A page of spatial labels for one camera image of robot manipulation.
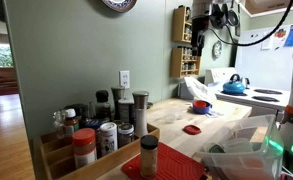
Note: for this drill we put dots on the white wall outlet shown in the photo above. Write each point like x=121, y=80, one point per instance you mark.
x=124, y=79

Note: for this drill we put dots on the white spice shaker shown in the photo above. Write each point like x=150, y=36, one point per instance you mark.
x=108, y=138

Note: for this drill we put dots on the orange lid spice jar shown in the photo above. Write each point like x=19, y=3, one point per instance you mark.
x=84, y=146

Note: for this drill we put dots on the black lid glass jar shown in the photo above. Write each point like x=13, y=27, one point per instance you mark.
x=102, y=106

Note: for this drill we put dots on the blue flyer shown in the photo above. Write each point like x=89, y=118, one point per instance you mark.
x=292, y=35

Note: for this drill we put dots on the blue kettle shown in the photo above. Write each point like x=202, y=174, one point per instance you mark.
x=233, y=87

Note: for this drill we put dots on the white cap red bottle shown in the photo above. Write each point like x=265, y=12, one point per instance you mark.
x=71, y=123

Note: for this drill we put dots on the black hanging pan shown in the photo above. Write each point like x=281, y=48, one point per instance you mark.
x=218, y=16

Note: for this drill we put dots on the transparent storage bin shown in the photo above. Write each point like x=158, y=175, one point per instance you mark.
x=246, y=166

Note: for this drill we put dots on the wooden spice tray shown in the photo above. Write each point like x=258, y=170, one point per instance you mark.
x=96, y=168

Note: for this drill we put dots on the white plastic container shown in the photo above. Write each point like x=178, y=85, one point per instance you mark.
x=237, y=146

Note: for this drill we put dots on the black cap spice jar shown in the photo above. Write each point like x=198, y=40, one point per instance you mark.
x=149, y=156

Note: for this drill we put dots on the clear glass bottle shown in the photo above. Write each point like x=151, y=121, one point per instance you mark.
x=58, y=123

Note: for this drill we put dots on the dark pepper grinder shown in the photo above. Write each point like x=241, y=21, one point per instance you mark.
x=117, y=95

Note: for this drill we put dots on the paper with red print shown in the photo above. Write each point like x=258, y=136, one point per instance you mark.
x=280, y=37

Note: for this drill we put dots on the wooden cabinet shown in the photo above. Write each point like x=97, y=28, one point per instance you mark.
x=272, y=5

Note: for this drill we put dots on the red silicone mat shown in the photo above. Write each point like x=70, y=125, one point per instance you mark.
x=176, y=165

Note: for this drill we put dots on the red square lid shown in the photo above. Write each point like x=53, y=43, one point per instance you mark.
x=191, y=129

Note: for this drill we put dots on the dark lid glass jar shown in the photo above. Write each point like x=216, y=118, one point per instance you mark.
x=125, y=135

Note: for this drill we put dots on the white stove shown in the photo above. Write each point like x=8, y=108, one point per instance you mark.
x=216, y=75

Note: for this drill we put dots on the orange bowl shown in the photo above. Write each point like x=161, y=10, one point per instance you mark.
x=200, y=104

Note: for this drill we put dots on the decorative wall plate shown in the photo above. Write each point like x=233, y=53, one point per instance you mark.
x=119, y=4

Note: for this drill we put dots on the grey hanging pan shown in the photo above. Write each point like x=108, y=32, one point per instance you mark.
x=233, y=16

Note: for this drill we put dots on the white paper sheet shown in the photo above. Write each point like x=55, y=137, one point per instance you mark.
x=267, y=42

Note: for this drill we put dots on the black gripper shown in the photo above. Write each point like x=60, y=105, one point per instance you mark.
x=199, y=28

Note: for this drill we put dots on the white cloth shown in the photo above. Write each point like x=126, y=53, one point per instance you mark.
x=214, y=113
x=197, y=88

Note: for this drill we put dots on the black stove burner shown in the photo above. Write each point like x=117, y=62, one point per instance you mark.
x=268, y=91
x=265, y=98

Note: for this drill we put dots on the blue lid jar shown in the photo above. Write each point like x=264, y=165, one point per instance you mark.
x=92, y=124

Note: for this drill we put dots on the steel and white grinder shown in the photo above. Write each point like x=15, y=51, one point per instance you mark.
x=141, y=116

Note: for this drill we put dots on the round wall clock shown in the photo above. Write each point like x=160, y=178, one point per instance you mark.
x=217, y=50

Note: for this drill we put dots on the green lid container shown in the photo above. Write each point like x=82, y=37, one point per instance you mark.
x=215, y=148

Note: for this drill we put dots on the dark spice jar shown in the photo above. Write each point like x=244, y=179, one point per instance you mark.
x=81, y=111

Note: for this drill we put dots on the white refrigerator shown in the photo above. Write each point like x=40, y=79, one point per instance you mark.
x=266, y=70

